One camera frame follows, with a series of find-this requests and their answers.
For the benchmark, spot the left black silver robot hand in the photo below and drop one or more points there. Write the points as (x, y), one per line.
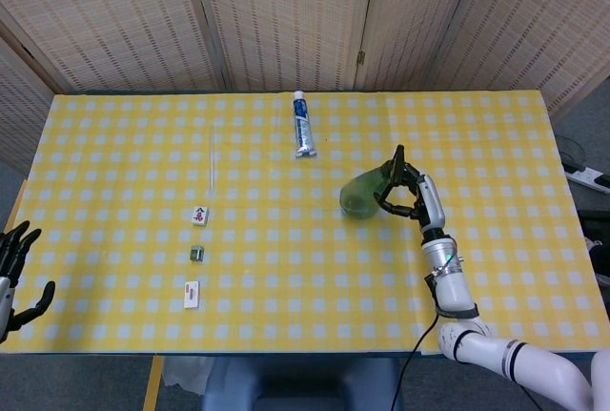
(12, 249)

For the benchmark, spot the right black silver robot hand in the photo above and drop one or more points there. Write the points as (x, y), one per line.
(431, 201)

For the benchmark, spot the green spray bottle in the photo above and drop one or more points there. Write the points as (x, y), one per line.
(357, 196)

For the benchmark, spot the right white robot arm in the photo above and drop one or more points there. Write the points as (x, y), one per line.
(448, 282)

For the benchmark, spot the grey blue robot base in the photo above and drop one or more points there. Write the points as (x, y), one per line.
(305, 382)

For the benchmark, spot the blue white toothpaste tube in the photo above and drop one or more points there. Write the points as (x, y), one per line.
(303, 129)

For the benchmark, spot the yellow checked tablecloth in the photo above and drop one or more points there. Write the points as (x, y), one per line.
(286, 258)

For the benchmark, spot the brass screen hinge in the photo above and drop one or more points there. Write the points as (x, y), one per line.
(361, 58)

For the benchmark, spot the white power strip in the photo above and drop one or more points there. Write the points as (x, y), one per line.
(588, 176)

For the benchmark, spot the black equipment case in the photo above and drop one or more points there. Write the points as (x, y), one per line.
(595, 222)

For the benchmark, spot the small green cube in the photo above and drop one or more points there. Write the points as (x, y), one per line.
(197, 253)

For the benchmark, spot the small white box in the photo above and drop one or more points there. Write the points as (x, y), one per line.
(191, 294)

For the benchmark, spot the white mahjong tile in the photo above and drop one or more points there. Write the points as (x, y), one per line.
(200, 216)

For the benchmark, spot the yellow table leg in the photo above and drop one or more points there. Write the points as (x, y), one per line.
(153, 382)

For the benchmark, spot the white plastic bag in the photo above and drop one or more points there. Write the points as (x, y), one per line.
(186, 375)

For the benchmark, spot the clear glass rod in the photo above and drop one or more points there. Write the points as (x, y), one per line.
(211, 163)

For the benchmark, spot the woven folding screen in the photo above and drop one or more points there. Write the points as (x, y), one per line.
(119, 15)

